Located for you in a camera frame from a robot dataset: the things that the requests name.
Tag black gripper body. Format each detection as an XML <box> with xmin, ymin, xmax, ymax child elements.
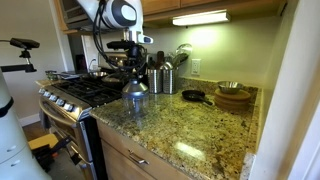
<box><xmin>107</xmin><ymin>40</ymin><xmax>146</xmax><ymax>71</ymax></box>

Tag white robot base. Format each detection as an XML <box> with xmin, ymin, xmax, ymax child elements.
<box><xmin>0</xmin><ymin>71</ymin><xmax>51</xmax><ymax>180</ymax></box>

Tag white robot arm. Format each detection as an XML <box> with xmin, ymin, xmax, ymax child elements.
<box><xmin>77</xmin><ymin>0</ymin><xmax>153</xmax><ymax>73</ymax></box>

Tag clear food processor bowl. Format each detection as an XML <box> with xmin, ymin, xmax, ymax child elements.
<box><xmin>122</xmin><ymin>92</ymin><xmax>149</xmax><ymax>118</ymax></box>

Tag left steel utensil holder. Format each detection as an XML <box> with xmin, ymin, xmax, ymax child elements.
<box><xmin>148</xmin><ymin>69</ymin><xmax>162</xmax><ymax>94</ymax></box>

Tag steel utensil holder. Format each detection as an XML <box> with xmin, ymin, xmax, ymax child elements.
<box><xmin>163</xmin><ymin>69</ymin><xmax>178</xmax><ymax>94</ymax></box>
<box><xmin>148</xmin><ymin>69</ymin><xmax>162</xmax><ymax>94</ymax></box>

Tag pan on stove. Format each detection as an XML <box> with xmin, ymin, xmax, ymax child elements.
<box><xmin>102</xmin><ymin>73</ymin><xmax>128</xmax><ymax>89</ymax></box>

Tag right steel utensil holder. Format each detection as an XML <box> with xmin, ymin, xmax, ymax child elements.
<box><xmin>163</xmin><ymin>69</ymin><xmax>178</xmax><ymax>94</ymax></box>

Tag steel ladle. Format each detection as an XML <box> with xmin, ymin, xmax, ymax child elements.
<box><xmin>173</xmin><ymin>43</ymin><xmax>193</xmax><ymax>67</ymax></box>

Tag wooden upper cabinets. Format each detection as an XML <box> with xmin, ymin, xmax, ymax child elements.
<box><xmin>53</xmin><ymin>0</ymin><xmax>288</xmax><ymax>35</ymax></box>

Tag steel range hood microwave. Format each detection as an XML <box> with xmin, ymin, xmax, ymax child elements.
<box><xmin>59</xmin><ymin>0</ymin><xmax>101</xmax><ymax>31</ymax></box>

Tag small black skillet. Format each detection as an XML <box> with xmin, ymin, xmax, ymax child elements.
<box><xmin>182</xmin><ymin>90</ymin><xmax>212</xmax><ymax>105</ymax></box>

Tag stainless gas stove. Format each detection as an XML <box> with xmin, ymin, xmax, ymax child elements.
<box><xmin>34</xmin><ymin>51</ymin><xmax>149</xmax><ymax>180</ymax></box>

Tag under-cabinet light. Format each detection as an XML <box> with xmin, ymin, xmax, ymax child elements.
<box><xmin>172</xmin><ymin>10</ymin><xmax>231</xmax><ymax>26</ymax></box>

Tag steel mixing bowl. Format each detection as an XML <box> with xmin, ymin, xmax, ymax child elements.
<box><xmin>218</xmin><ymin>81</ymin><xmax>243</xmax><ymax>94</ymax></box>

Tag wooden lower cabinet drawers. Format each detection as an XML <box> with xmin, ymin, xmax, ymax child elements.
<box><xmin>97</xmin><ymin>121</ymin><xmax>191</xmax><ymax>180</ymax></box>

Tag wooden round boards stack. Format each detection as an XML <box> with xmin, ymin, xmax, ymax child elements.
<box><xmin>214</xmin><ymin>89</ymin><xmax>251</xmax><ymax>110</ymax></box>

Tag yellow black tool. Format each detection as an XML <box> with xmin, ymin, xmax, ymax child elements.
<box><xmin>28</xmin><ymin>134</ymin><xmax>71</xmax><ymax>172</ymax></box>

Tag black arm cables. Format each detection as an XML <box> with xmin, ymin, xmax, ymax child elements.
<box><xmin>92</xmin><ymin>0</ymin><xmax>148</xmax><ymax>72</ymax></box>

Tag white wall outlet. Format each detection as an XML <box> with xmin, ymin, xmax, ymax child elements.
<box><xmin>191</xmin><ymin>59</ymin><xmax>201</xmax><ymax>75</ymax></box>

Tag silver drawer handle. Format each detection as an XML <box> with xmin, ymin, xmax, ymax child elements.
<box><xmin>129</xmin><ymin>150</ymin><xmax>149</xmax><ymax>165</ymax></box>

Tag black camera on tripod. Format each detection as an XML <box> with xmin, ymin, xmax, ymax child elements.
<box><xmin>0</xmin><ymin>38</ymin><xmax>40</xmax><ymax>73</ymax></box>

